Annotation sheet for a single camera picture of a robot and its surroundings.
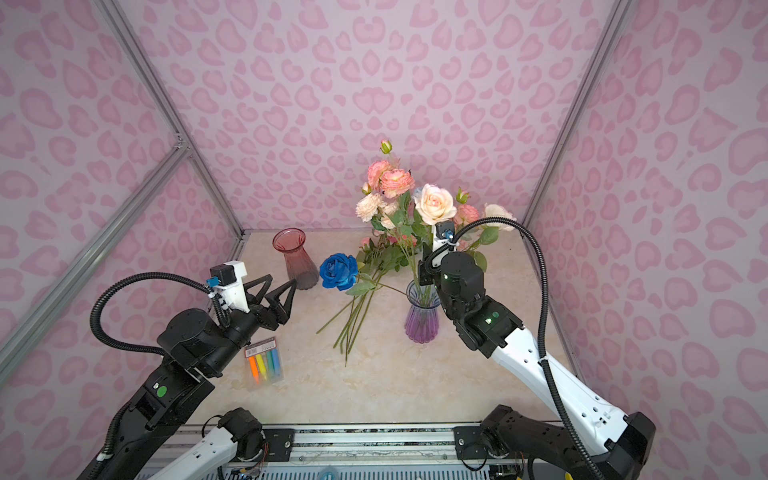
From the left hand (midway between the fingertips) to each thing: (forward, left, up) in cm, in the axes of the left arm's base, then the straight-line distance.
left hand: (282, 275), depth 60 cm
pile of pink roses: (+35, -18, -36) cm, 53 cm away
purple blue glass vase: (+8, -31, -31) cm, 44 cm away
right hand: (+10, -31, -1) cm, 32 cm away
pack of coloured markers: (-4, +15, -36) cm, 39 cm away
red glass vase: (+22, +7, -25) cm, 35 cm away
